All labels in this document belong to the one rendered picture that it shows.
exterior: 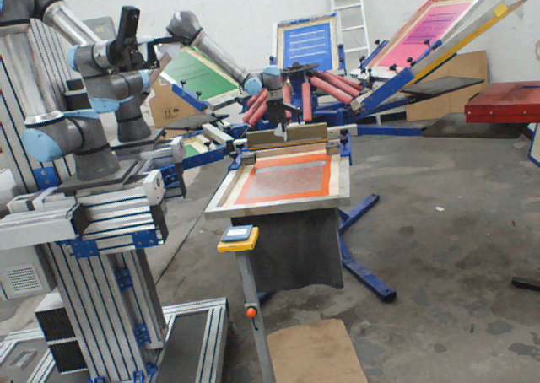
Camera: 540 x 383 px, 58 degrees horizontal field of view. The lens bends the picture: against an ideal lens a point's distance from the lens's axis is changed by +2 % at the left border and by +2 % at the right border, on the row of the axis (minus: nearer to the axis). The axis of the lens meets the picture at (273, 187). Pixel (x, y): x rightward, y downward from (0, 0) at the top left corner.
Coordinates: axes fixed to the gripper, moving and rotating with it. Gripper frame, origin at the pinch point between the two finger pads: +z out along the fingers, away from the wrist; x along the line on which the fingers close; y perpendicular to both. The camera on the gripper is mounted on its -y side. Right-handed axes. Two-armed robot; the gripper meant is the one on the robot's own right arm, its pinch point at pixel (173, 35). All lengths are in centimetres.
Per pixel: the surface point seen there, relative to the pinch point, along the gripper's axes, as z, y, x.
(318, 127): -7, 41, -113
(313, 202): 9, 62, -59
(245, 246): -6, 70, -31
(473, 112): 60, 42, -143
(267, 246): -17, 84, -64
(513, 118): 76, 45, -140
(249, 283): -11, 87, -36
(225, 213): -25, 64, -49
